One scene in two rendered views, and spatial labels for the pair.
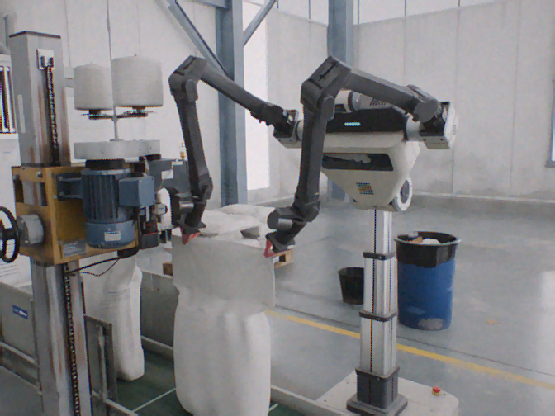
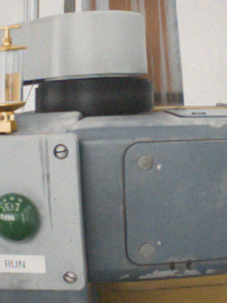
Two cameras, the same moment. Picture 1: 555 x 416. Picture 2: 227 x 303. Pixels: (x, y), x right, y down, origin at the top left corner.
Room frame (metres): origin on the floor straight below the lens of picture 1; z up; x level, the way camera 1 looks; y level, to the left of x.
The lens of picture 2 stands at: (2.52, 0.08, 1.35)
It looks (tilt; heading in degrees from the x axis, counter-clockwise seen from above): 3 degrees down; 142
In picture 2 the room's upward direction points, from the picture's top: 2 degrees counter-clockwise
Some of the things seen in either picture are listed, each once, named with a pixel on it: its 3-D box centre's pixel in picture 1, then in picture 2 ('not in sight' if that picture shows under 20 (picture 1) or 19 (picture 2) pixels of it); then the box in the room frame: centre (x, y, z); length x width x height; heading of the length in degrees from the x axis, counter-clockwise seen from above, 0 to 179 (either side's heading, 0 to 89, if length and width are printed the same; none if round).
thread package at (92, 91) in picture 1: (92, 87); not in sight; (1.85, 0.66, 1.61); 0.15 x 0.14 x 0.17; 52
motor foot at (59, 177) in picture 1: (82, 186); not in sight; (1.59, 0.63, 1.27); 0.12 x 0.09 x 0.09; 142
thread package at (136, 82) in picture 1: (137, 83); not in sight; (1.69, 0.46, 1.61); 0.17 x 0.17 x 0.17
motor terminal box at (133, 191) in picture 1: (137, 195); not in sight; (1.54, 0.44, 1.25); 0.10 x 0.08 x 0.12; 167
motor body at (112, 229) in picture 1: (108, 207); not in sight; (1.56, 0.54, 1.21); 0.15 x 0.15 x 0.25
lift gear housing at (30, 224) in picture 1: (27, 230); not in sight; (1.57, 0.81, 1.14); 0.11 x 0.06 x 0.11; 52
